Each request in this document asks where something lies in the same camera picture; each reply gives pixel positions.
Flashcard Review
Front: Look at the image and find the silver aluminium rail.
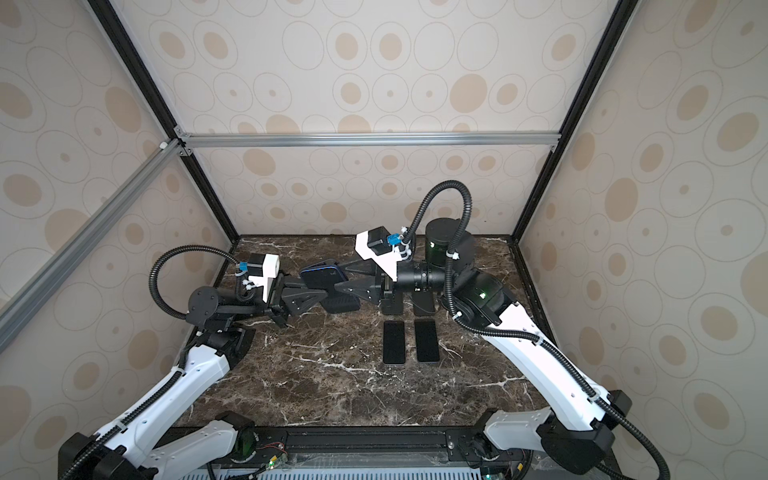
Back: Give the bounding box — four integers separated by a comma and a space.
181, 131, 561, 148
1, 139, 181, 350

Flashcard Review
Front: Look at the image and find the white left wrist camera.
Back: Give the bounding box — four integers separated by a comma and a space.
235, 253, 280, 303

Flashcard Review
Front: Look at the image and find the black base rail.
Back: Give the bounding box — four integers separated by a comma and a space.
208, 426, 533, 479

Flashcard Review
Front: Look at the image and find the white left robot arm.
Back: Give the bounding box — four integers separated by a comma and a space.
58, 273, 331, 479

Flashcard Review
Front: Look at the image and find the silver aluminium rail back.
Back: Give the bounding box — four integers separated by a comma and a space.
181, 131, 561, 148

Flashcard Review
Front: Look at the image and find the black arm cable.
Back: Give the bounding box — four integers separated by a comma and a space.
400, 179, 671, 480
59, 244, 253, 480

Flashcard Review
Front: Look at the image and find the black corner frame post right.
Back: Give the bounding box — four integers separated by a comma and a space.
510, 0, 639, 245

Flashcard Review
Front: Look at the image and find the black corner frame post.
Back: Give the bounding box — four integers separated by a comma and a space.
510, 0, 639, 245
86, 0, 240, 244

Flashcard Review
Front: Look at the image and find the silver aluminium rail left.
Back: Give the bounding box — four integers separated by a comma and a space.
1, 139, 181, 350

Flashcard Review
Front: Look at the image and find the black phone case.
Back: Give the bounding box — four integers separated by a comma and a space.
411, 291, 436, 317
320, 292, 361, 314
380, 292, 404, 316

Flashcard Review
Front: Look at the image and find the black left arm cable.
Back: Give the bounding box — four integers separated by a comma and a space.
59, 244, 253, 480

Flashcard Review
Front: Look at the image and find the black corner frame post left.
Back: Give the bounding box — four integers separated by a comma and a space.
86, 0, 240, 244

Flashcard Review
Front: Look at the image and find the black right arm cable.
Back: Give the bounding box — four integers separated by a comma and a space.
400, 179, 671, 480

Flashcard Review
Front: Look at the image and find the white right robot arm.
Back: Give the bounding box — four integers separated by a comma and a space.
335, 218, 633, 479

